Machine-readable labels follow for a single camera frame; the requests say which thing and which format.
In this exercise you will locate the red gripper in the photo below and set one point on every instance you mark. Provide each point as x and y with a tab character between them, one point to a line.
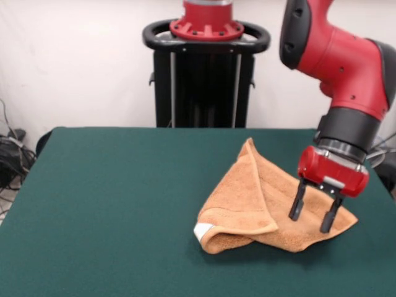
331	173

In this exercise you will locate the orange towel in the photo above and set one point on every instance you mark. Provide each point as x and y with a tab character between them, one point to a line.
241	198

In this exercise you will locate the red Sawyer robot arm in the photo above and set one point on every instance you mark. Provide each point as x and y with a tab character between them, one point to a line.
346	62

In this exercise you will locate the dark green table cloth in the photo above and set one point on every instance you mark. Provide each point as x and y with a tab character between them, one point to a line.
92	216

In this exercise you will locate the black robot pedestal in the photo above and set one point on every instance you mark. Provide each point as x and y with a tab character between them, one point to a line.
204	92

